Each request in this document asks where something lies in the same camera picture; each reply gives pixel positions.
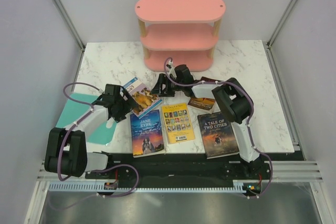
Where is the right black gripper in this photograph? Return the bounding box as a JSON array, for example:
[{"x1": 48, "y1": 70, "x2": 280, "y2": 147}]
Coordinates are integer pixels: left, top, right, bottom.
[{"x1": 150, "y1": 73, "x2": 184, "y2": 98}]

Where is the dog picture book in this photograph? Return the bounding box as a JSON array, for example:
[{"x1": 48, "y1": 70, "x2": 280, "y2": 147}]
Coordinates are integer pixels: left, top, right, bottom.
[{"x1": 124, "y1": 77, "x2": 162, "y2": 119}]

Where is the Jane Eyre book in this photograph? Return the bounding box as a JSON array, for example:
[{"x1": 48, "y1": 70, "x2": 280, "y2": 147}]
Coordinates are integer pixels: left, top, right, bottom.
[{"x1": 130, "y1": 110, "x2": 165, "y2": 158}]

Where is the brown Edward Tulane book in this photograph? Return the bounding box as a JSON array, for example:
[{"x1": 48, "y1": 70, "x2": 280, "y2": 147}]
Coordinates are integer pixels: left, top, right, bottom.
[{"x1": 187, "y1": 84, "x2": 216, "y2": 114}]

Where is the Tale of Two Cities book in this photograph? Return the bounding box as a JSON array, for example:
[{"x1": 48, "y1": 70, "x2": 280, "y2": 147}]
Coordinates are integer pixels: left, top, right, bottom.
[{"x1": 197, "y1": 112, "x2": 239, "y2": 159}]

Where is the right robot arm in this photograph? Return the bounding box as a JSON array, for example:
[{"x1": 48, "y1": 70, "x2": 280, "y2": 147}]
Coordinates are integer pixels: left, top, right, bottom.
[{"x1": 151, "y1": 58, "x2": 274, "y2": 179}]

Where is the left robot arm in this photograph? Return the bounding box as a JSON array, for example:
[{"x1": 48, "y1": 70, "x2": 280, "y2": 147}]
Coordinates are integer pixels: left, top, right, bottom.
[{"x1": 44, "y1": 82, "x2": 138, "y2": 182}]

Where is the yellow paperback book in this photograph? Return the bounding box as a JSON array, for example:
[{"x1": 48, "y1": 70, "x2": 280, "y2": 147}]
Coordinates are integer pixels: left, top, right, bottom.
[{"x1": 162, "y1": 103, "x2": 195, "y2": 144}]

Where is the teal plastic file folder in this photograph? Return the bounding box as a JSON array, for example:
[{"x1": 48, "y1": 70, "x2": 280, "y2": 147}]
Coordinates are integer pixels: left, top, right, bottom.
[{"x1": 56, "y1": 93, "x2": 117, "y2": 145}]

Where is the pink three-tier shelf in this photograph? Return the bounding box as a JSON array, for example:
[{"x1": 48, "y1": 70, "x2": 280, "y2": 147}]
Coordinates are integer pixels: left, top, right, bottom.
[{"x1": 134, "y1": 0, "x2": 226, "y2": 72}]

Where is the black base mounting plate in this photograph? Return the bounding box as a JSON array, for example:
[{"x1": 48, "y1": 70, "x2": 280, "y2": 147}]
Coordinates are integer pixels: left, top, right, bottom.
[{"x1": 84, "y1": 152, "x2": 272, "y2": 183}]

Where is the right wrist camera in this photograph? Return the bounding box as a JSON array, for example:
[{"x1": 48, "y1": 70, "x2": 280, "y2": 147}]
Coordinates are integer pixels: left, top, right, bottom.
[{"x1": 166, "y1": 60, "x2": 176, "y2": 77}]

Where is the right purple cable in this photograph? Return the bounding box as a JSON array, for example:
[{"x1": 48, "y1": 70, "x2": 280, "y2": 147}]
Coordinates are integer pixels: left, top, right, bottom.
[{"x1": 164, "y1": 57, "x2": 274, "y2": 200}]

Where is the purple cable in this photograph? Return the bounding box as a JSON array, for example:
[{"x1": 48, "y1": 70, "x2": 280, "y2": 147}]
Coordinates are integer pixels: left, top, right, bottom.
[
  {"x1": 56, "y1": 82, "x2": 140, "y2": 198},
  {"x1": 164, "y1": 57, "x2": 274, "y2": 200}
]

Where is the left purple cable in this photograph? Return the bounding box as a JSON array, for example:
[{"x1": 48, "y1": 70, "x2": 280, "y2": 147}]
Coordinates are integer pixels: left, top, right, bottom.
[{"x1": 56, "y1": 82, "x2": 140, "y2": 198}]

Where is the white slotted cable duct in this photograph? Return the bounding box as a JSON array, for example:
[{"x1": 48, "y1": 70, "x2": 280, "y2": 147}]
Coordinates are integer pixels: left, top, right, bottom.
[{"x1": 48, "y1": 181, "x2": 260, "y2": 193}]

